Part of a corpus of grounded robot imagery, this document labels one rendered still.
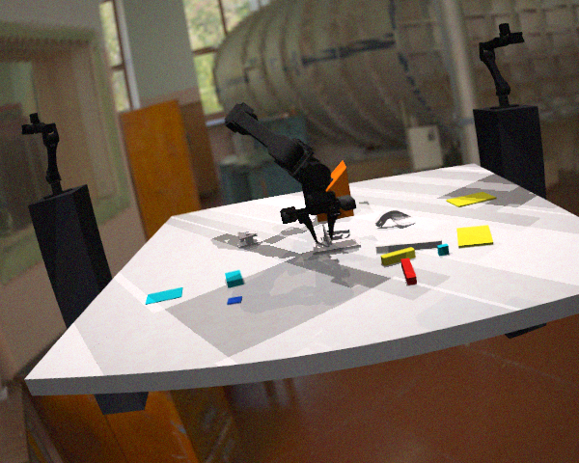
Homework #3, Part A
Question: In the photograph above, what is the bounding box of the yellow rectangular block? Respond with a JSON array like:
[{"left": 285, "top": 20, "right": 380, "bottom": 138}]
[{"left": 381, "top": 247, "right": 416, "bottom": 265}]

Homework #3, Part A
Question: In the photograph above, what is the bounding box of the red rectangular bar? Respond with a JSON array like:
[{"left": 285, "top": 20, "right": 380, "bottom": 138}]
[{"left": 400, "top": 259, "right": 417, "bottom": 286}]

